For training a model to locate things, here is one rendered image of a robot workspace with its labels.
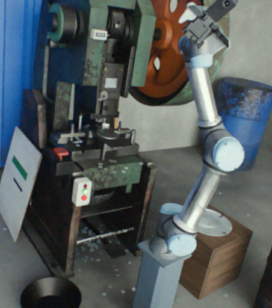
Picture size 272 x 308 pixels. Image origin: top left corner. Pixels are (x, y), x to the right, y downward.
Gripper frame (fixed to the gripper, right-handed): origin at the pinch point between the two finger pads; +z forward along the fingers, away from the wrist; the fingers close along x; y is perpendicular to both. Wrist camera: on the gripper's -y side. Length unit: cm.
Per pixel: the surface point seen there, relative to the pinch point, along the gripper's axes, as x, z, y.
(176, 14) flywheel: 1, -121, 12
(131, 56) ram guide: 5, -98, 42
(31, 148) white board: 13, -99, 125
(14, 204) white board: -2, -92, 162
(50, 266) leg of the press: -38, -58, 152
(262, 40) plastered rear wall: -109, -371, -18
